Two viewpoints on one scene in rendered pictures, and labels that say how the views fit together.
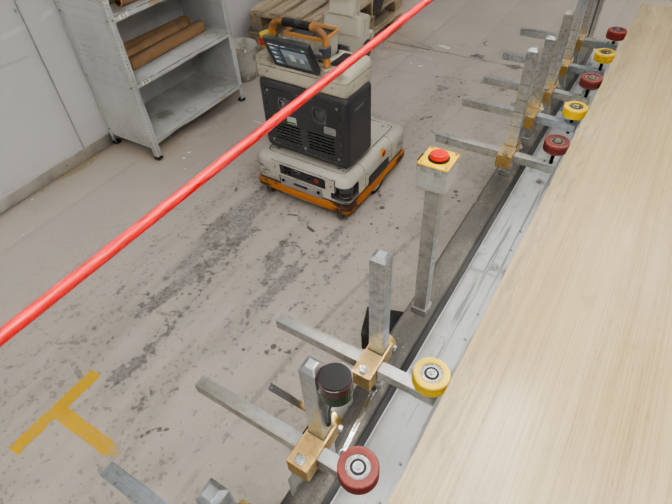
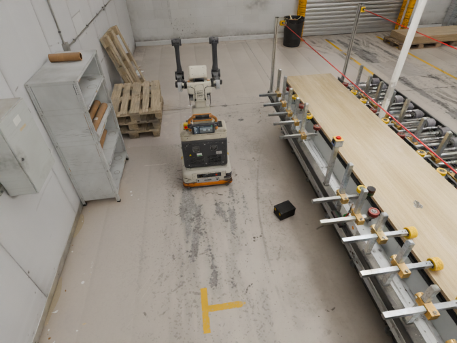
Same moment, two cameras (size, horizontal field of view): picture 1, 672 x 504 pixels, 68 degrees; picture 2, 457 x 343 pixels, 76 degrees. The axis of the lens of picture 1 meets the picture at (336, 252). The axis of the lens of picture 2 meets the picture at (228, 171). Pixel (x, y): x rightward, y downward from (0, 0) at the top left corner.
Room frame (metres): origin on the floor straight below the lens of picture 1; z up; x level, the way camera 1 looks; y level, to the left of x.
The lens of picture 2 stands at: (0.00, 1.80, 2.58)
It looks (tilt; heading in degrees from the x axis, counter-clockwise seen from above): 40 degrees down; 318
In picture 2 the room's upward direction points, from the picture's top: 1 degrees counter-clockwise
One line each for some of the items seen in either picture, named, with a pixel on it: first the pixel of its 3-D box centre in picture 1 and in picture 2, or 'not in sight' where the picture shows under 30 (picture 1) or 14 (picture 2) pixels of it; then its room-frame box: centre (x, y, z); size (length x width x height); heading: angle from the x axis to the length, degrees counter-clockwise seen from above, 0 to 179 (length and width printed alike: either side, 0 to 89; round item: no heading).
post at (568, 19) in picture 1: (553, 72); (288, 106); (1.91, -0.93, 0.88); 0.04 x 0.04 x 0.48; 56
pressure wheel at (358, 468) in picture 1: (358, 477); (372, 215); (0.37, -0.01, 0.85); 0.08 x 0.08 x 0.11
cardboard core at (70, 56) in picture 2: not in sight; (65, 57); (3.37, 0.99, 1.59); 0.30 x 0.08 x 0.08; 56
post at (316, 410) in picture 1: (320, 427); (356, 211); (0.47, 0.05, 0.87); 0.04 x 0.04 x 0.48; 56
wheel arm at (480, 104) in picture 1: (516, 113); (291, 122); (1.70, -0.73, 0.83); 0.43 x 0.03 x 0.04; 56
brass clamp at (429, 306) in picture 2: not in sight; (426, 305); (-0.17, 0.49, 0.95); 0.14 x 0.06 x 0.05; 146
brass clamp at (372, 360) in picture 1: (374, 359); (342, 196); (0.66, -0.07, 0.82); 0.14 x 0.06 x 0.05; 146
